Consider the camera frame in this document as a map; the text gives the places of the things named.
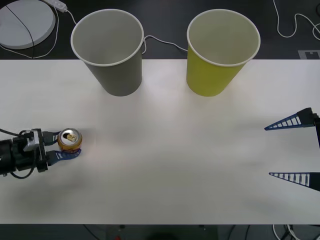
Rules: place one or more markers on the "white round base plate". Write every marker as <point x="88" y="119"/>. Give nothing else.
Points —
<point x="13" y="32"/>

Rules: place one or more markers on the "grey plastic waste bin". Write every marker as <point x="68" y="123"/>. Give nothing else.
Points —
<point x="120" y="75"/>

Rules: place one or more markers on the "orange gold drink can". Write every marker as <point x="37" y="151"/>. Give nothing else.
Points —
<point x="69" y="140"/>

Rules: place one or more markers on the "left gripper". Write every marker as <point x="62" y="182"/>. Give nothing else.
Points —
<point x="27" y="160"/>

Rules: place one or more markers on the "white power strip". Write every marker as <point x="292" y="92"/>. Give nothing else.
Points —
<point x="58" y="5"/>

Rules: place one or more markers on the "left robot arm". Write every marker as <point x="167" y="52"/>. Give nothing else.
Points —
<point x="6" y="155"/>

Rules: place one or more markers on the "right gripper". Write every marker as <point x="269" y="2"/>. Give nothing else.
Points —
<point x="316" y="120"/>

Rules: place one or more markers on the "pale grey left wrist camera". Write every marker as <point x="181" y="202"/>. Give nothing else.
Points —
<point x="32" y="140"/>

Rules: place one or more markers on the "yellow-green plastic waste bin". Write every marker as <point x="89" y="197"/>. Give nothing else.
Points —
<point x="210" y="77"/>

